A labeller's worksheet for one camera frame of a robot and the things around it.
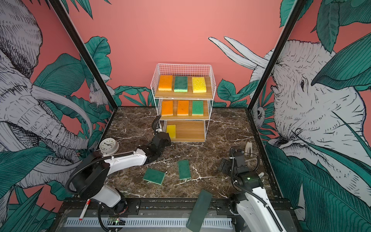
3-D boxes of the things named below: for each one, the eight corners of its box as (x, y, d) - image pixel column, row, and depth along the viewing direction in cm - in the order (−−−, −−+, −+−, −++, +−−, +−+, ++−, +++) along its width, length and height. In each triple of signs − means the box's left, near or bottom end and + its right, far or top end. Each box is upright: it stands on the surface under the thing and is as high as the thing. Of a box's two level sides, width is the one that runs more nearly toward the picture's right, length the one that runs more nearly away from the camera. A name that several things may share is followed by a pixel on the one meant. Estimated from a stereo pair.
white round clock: (100, 154, 95) (96, 150, 91) (105, 142, 101) (102, 137, 97) (116, 154, 95) (112, 150, 91) (120, 142, 102) (117, 138, 97)
